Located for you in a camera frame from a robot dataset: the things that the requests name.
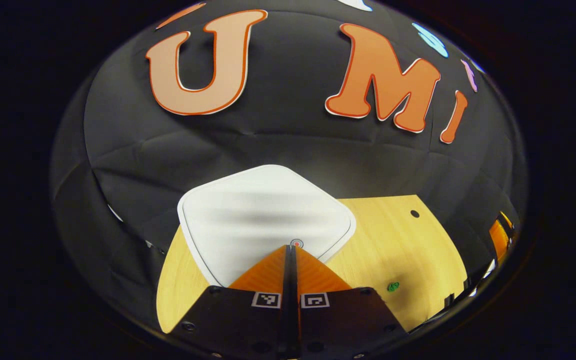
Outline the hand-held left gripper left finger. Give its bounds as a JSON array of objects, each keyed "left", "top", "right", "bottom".
[{"left": 168, "top": 245, "right": 292, "bottom": 360}]

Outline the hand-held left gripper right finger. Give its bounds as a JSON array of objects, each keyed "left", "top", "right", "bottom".
[{"left": 290, "top": 245, "right": 409, "bottom": 360}]

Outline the white desktop garbage bin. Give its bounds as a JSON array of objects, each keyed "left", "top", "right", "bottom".
[{"left": 177, "top": 164, "right": 358, "bottom": 288}]

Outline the black backdrop cloth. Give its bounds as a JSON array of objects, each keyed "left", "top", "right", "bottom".
[{"left": 50, "top": 0, "right": 528, "bottom": 333}]

